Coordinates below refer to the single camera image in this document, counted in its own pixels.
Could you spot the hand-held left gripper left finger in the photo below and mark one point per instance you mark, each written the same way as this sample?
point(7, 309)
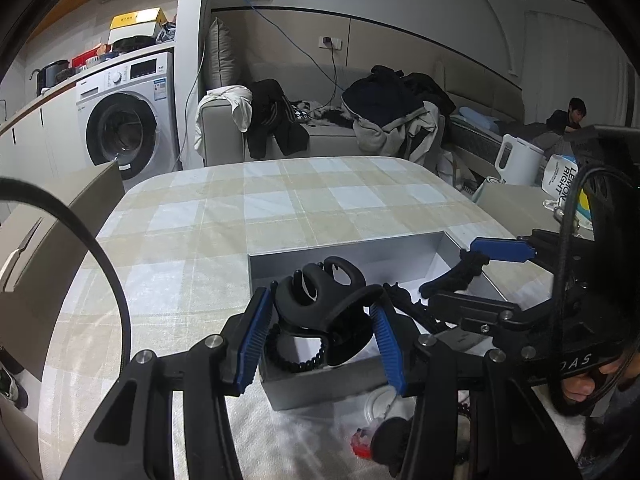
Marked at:
point(252, 340)

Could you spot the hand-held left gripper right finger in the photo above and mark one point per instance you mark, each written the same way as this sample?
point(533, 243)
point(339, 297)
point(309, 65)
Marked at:
point(387, 347)

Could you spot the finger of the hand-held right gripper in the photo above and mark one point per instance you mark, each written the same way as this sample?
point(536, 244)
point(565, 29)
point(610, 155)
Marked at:
point(475, 310)
point(500, 250)

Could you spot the black claw hair clip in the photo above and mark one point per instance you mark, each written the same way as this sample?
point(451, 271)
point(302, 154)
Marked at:
point(320, 305)

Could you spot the silver jewelry box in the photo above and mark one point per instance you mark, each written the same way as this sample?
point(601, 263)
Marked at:
point(345, 260)

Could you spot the person's right hand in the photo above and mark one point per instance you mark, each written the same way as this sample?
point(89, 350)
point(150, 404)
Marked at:
point(580, 390)

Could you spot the black toothed hair clip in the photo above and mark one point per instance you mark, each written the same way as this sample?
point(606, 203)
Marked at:
point(410, 307)

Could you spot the beige side table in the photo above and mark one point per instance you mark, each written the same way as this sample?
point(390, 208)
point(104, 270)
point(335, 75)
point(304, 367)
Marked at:
point(520, 205)

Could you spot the white electric kettle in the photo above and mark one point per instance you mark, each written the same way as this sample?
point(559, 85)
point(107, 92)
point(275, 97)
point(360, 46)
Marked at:
point(520, 160)

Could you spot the white printed bag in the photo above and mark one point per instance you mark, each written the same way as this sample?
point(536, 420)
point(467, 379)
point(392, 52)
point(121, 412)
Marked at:
point(560, 180)

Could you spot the black round object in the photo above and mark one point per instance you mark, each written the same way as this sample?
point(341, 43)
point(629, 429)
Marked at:
point(392, 440)

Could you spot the red and white ornament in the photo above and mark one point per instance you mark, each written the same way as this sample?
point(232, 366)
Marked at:
point(362, 442)

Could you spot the bed mattress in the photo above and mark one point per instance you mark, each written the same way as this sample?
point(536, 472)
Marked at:
point(480, 135)

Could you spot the checkered tablecloth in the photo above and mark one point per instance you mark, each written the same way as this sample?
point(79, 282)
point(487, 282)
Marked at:
point(225, 210)

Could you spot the grey hoodie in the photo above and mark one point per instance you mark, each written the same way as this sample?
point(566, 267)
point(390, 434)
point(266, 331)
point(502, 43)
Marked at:
point(390, 132)

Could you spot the pile of dark clothes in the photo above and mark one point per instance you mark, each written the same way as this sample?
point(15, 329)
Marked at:
point(385, 95)

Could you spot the white curtain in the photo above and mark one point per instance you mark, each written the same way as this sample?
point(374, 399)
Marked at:
point(570, 60)

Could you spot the beige sofa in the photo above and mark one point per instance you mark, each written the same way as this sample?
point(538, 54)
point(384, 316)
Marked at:
point(325, 140)

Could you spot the beige chair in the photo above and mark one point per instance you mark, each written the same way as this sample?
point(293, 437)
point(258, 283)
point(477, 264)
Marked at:
point(45, 240)

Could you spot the black striped garment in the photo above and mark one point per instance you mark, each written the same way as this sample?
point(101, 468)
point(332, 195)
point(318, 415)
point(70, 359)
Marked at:
point(272, 110)

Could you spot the white garment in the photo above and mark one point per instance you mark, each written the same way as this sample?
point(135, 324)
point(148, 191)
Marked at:
point(235, 102)

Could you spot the sneaker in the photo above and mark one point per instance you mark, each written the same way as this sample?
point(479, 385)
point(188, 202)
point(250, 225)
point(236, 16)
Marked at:
point(12, 387)

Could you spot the white washing machine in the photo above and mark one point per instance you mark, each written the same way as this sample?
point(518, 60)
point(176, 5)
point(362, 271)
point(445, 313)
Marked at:
point(140, 90)

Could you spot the grey pillow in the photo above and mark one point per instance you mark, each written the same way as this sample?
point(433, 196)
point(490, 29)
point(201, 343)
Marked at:
point(220, 55)

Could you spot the red basket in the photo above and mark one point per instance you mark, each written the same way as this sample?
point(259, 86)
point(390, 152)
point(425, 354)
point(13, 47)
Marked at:
point(85, 59)

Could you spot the yellow cardboard box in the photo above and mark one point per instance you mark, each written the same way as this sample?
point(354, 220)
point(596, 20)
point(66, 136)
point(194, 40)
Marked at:
point(135, 17)

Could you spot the wall socket with plug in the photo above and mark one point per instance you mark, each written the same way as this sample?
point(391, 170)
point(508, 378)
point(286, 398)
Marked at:
point(331, 42)

